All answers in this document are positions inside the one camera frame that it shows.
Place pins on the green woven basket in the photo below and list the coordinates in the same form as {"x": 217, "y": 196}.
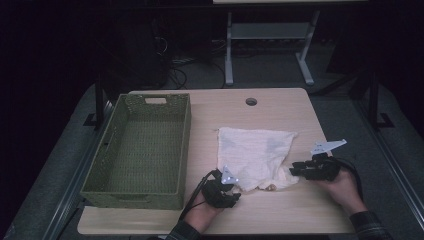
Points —
{"x": 146, "y": 150}

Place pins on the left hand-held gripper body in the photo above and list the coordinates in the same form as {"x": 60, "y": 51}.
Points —
{"x": 216, "y": 195}

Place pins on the black metal stand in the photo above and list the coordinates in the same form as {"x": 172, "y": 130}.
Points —
{"x": 99, "y": 100}
{"x": 374, "y": 100}

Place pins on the stained white cloth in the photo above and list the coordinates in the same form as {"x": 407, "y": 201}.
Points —
{"x": 253, "y": 153}

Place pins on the grey metal table frame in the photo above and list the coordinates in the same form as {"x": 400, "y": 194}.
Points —
{"x": 270, "y": 30}

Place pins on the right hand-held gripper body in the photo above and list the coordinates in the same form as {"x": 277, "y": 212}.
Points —
{"x": 325, "y": 170}

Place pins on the person's right hand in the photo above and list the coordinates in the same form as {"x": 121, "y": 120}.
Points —
{"x": 345, "y": 191}

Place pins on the person's left hand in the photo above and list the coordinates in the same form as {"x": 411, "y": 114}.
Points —
{"x": 200, "y": 215}

